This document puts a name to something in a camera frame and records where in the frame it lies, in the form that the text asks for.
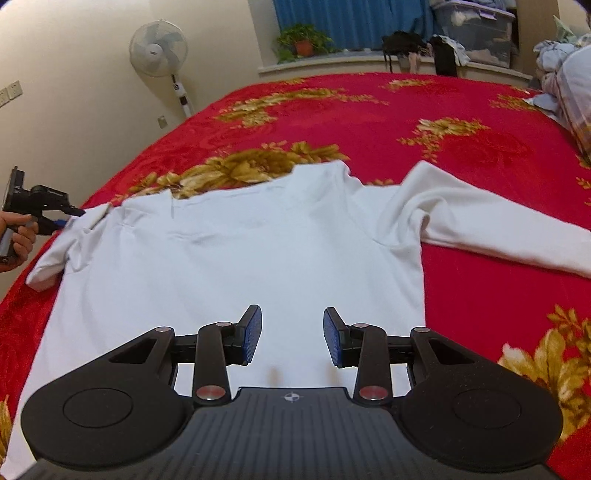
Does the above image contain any black upright case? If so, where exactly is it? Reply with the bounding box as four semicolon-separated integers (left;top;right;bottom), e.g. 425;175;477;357
429;37;459;77

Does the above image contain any wooden wardrobe panel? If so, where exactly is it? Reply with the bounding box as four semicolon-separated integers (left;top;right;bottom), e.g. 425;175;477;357
510;0;563;75

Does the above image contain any potted green plant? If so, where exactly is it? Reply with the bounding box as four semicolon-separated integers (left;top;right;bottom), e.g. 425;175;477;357
276;24;336;64

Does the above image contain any person's left hand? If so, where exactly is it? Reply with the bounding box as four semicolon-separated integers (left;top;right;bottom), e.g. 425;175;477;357
0;210;38;274

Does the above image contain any red floral blanket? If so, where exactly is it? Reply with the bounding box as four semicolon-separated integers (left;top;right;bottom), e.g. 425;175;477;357
0;71;591;480

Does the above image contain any white standing fan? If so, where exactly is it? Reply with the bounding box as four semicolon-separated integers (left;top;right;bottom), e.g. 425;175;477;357
129;19;195;126

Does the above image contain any plaid quilt pile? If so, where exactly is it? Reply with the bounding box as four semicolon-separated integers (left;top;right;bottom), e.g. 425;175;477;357
533;15;591;168

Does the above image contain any blue curtain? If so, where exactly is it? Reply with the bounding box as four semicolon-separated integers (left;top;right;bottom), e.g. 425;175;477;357
272;0;435;50

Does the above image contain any clear plastic storage box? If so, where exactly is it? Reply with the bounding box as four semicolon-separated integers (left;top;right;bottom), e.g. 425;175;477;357
431;0;516;70

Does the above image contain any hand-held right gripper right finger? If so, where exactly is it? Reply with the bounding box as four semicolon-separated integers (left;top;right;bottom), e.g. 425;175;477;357
323;306;482;408

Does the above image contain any white long-sleeved shirt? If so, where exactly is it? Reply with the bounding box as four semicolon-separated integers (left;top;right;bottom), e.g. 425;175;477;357
0;161;591;476

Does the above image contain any black bag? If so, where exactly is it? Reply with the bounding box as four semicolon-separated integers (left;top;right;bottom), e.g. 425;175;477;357
381;30;429;73

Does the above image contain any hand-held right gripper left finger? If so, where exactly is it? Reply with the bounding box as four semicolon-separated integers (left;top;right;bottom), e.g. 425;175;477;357
110;305;264;408

